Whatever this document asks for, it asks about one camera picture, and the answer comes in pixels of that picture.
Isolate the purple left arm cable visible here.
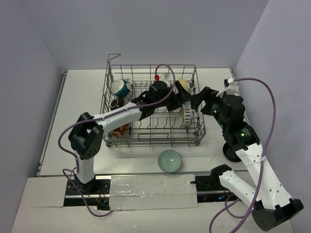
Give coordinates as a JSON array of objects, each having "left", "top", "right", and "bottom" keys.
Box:
[{"left": 58, "top": 64, "right": 176, "bottom": 216}]

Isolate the white bowl orange rim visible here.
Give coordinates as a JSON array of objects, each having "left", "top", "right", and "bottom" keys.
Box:
[{"left": 179, "top": 104, "right": 192, "bottom": 127}]

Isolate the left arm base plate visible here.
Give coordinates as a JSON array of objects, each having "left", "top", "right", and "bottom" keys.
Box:
[{"left": 63, "top": 178, "right": 111, "bottom": 211}]

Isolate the grey wire dish rack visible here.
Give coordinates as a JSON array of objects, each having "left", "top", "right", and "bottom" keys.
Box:
[{"left": 100, "top": 53, "right": 206, "bottom": 147}]

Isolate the aluminium mounting rail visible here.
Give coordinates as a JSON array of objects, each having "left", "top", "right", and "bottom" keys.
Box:
[{"left": 93, "top": 171, "right": 214, "bottom": 182}]

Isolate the yellow dotted bowl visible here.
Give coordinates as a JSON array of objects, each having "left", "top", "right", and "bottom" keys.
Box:
[{"left": 178, "top": 79, "right": 190, "bottom": 93}]

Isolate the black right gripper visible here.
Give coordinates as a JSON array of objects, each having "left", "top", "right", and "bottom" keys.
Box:
[{"left": 189, "top": 85, "right": 229, "bottom": 129}]

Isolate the white ceramic bowl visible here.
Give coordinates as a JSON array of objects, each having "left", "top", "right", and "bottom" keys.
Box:
[{"left": 111, "top": 123, "right": 130, "bottom": 138}]

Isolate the dark teal white bowl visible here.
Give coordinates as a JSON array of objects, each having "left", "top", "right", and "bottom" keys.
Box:
[{"left": 111, "top": 79, "right": 131, "bottom": 98}]

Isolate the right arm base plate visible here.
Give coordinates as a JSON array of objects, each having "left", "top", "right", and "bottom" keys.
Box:
[{"left": 190, "top": 175, "right": 233, "bottom": 203}]

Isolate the light green ceramic bowl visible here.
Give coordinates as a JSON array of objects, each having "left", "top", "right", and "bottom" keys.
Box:
[{"left": 157, "top": 150, "right": 182, "bottom": 173}]

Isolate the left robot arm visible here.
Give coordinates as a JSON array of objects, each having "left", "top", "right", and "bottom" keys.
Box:
[{"left": 68, "top": 81, "right": 190, "bottom": 194}]

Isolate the black ceramic bowl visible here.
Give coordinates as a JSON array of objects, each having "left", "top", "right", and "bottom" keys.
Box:
[{"left": 223, "top": 143, "right": 241, "bottom": 163}]

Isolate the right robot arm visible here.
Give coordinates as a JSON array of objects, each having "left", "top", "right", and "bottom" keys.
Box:
[{"left": 190, "top": 87, "right": 304, "bottom": 232}]

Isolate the brown rimmed cream bowl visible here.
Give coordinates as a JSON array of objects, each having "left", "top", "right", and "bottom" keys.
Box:
[{"left": 110, "top": 98, "right": 129, "bottom": 111}]

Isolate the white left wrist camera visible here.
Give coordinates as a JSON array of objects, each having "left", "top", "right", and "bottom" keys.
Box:
[{"left": 154, "top": 72, "right": 171, "bottom": 87}]

